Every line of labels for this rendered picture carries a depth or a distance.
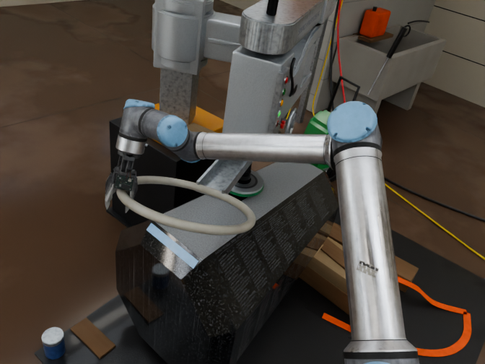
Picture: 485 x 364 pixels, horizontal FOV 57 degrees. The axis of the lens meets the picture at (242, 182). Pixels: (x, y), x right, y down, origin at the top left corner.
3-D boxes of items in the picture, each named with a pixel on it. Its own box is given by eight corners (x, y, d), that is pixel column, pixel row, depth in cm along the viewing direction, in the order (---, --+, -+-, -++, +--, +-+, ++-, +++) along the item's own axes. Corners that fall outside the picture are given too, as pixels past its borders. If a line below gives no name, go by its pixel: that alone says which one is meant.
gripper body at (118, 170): (109, 188, 141) (117, 152, 139) (110, 181, 149) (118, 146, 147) (133, 193, 143) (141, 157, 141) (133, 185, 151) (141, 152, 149)
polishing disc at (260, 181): (228, 165, 236) (228, 163, 235) (267, 175, 233) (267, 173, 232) (216, 187, 219) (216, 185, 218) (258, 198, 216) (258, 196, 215)
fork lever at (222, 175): (246, 124, 236) (247, 115, 233) (281, 135, 231) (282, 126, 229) (187, 188, 180) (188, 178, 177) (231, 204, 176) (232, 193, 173)
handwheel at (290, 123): (276, 125, 225) (281, 98, 217) (294, 131, 223) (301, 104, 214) (266, 138, 213) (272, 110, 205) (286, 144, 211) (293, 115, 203)
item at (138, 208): (156, 175, 185) (158, 168, 184) (268, 214, 174) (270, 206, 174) (84, 196, 138) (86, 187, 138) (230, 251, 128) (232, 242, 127)
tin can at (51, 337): (49, 363, 222) (46, 347, 214) (41, 349, 228) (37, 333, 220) (68, 352, 228) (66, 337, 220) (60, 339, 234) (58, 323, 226)
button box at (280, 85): (271, 126, 201) (283, 66, 184) (277, 128, 200) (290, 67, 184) (265, 133, 194) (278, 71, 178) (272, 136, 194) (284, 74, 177)
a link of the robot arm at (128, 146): (118, 132, 146) (148, 139, 149) (115, 146, 147) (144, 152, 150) (118, 137, 138) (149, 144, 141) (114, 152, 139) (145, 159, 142)
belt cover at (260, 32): (289, 9, 256) (295, -23, 247) (332, 19, 251) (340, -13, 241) (225, 54, 180) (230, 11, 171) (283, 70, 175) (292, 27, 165)
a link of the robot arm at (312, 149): (388, 139, 128) (186, 136, 156) (383, 120, 117) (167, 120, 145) (384, 178, 125) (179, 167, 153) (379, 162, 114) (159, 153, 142)
